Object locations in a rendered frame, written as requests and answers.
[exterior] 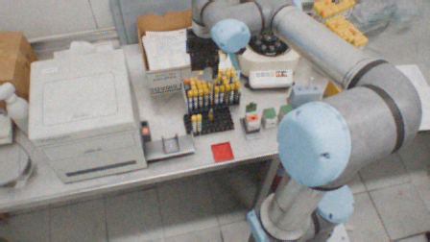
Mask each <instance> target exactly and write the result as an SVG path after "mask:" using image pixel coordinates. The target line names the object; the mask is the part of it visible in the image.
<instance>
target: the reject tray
mask: <svg viewBox="0 0 430 242"><path fill-rule="evenodd" d="M210 146H211V149H212V154H213V156H214V159H215V163H217V162H220V161H227V160H231V159H234V155H233V153H232V148H231V146H230V141H227V142H223V143H216V144H212V145H210Z"/></svg>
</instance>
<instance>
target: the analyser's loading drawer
mask: <svg viewBox="0 0 430 242"><path fill-rule="evenodd" d="M161 138H162V139H161V140H154V141H150V142H146V143H144V155H145V158H146V159H147V160H152V159H155V158H162V157H168V156H176V155H179V154H187V153H190V152H194V151H195V154H196V153H197V146H196V143H195V137H194V135H193V132H192V131H191V134H188V135H180V136H177V134H176V136H173V137H169V138H163V135H162V136H161ZM171 145H172V147H171Z"/></svg>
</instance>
